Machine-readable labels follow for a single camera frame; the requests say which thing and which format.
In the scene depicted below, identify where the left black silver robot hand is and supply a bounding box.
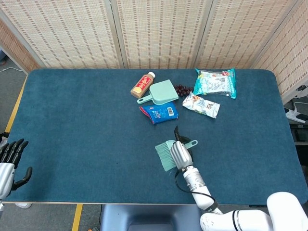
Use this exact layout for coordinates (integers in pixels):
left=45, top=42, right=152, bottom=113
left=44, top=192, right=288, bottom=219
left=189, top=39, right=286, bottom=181
left=0, top=138, right=33, bottom=200

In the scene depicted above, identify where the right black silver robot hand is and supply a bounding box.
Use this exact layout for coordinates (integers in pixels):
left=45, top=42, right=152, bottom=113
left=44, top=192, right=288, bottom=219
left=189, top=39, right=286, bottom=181
left=170, top=125, right=194, bottom=173

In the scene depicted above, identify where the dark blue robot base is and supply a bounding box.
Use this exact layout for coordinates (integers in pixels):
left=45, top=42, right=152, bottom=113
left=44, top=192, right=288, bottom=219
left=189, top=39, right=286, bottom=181
left=100, top=204, right=204, bottom=231

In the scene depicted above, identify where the brown bottle with red label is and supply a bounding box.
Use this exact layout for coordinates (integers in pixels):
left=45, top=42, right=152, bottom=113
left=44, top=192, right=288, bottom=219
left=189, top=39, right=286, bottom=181
left=130, top=71, right=156, bottom=99

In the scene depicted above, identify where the blue snack packet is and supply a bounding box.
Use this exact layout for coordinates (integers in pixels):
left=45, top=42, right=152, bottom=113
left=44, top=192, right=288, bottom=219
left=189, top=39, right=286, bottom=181
left=139, top=102, right=180, bottom=125

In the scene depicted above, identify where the white silver snack bag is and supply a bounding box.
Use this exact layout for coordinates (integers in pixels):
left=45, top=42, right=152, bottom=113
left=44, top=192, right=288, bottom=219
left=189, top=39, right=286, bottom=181
left=182, top=91, right=221, bottom=119

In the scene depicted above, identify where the dark red grape bunch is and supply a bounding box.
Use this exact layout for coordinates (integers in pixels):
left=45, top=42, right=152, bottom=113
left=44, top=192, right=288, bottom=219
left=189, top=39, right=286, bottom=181
left=174, top=84, right=194, bottom=97

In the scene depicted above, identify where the mint green dustpan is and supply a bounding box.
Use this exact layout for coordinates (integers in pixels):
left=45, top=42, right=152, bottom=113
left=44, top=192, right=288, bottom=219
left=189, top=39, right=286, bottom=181
left=137, top=80, right=179, bottom=105

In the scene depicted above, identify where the teal white snack bag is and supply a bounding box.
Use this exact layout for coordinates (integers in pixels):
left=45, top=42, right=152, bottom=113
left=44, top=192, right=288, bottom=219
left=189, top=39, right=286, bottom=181
left=193, top=68, right=237, bottom=100

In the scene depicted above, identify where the blue felt table mat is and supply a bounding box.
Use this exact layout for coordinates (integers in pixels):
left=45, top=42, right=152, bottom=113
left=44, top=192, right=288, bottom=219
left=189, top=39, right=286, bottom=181
left=2, top=69, right=308, bottom=206

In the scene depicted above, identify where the white power strip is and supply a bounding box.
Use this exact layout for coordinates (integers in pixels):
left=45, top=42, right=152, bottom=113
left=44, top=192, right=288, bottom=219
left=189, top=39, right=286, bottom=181
left=285, top=102, right=308, bottom=124

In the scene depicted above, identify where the black box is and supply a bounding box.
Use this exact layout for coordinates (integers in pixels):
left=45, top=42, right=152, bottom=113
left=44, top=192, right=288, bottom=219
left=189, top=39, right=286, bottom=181
left=290, top=124, right=308, bottom=146

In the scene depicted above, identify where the woven bamboo screen panel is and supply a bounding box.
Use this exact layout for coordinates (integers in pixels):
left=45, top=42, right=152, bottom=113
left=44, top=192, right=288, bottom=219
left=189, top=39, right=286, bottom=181
left=250, top=0, right=308, bottom=104
left=0, top=19, right=40, bottom=73
left=110, top=0, right=214, bottom=70
left=194, top=0, right=303, bottom=70
left=0, top=0, right=125, bottom=70

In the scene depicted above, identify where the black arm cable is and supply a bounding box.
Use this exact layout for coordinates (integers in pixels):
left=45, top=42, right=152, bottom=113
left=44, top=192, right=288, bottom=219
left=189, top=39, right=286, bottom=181
left=174, top=169, right=217, bottom=205

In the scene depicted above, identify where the white floor cable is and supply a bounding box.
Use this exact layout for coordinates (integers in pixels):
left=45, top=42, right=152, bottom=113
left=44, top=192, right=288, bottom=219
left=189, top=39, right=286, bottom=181
left=0, top=66, right=24, bottom=73

